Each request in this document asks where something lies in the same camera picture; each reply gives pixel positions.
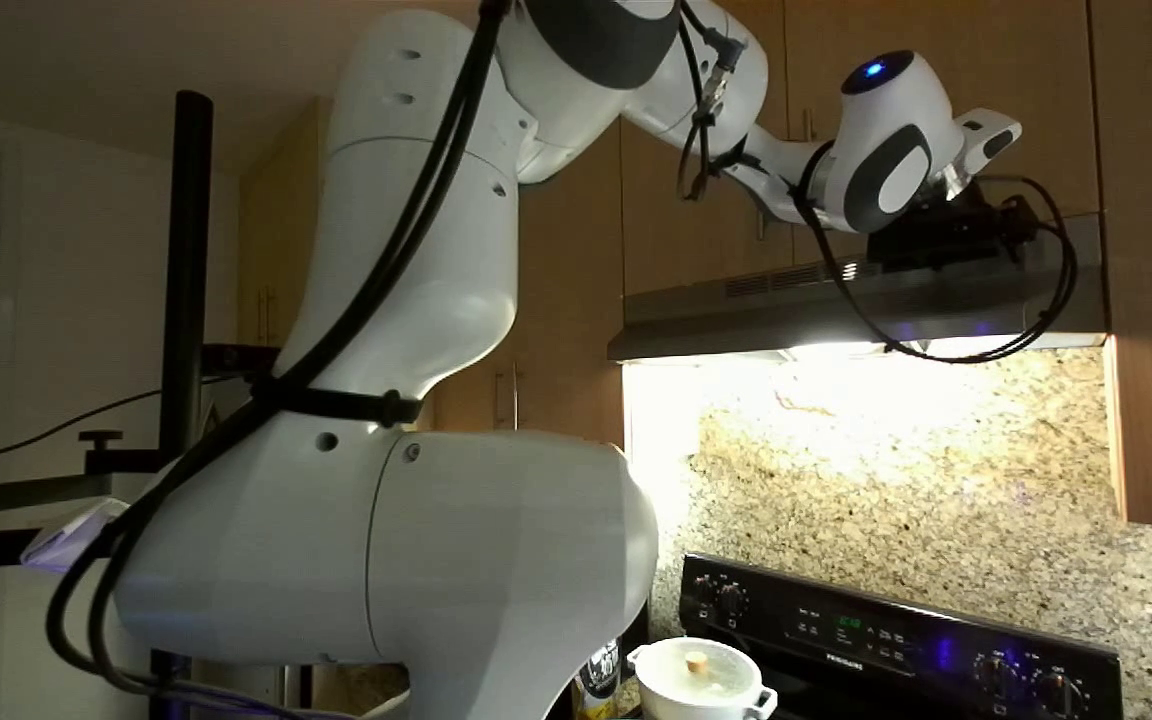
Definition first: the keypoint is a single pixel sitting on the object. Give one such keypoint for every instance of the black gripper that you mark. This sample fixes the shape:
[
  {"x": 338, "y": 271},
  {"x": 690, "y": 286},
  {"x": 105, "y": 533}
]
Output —
[{"x": 928, "y": 239}]

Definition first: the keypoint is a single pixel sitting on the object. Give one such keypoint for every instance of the stainless steel range hood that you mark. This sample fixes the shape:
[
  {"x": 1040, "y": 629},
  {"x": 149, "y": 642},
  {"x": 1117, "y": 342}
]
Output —
[{"x": 738, "y": 312}]

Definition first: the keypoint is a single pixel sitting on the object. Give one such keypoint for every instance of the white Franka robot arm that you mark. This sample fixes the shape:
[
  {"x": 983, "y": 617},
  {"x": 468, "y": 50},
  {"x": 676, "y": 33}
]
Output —
[{"x": 443, "y": 533}]

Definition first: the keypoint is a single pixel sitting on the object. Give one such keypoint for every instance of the black stove control panel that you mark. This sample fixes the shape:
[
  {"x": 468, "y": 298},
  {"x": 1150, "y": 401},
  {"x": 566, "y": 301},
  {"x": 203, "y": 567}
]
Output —
[{"x": 896, "y": 645}]

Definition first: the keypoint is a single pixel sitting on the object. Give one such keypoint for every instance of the white enamel pot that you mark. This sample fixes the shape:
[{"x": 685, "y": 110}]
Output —
[{"x": 696, "y": 680}]

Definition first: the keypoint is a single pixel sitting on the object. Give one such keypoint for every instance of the dark labelled bottle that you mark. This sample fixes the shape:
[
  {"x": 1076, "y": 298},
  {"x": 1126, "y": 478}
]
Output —
[{"x": 603, "y": 684}]

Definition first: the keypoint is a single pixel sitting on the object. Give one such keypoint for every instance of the black vertical stand pole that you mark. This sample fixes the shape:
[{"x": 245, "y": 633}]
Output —
[{"x": 186, "y": 264}]

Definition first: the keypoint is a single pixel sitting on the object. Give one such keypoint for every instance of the white paper tag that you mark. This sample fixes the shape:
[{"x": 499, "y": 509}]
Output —
[{"x": 69, "y": 543}]

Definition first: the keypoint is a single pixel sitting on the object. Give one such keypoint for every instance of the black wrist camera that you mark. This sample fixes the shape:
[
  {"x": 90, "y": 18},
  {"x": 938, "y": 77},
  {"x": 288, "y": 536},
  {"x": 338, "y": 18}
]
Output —
[{"x": 1016, "y": 223}]

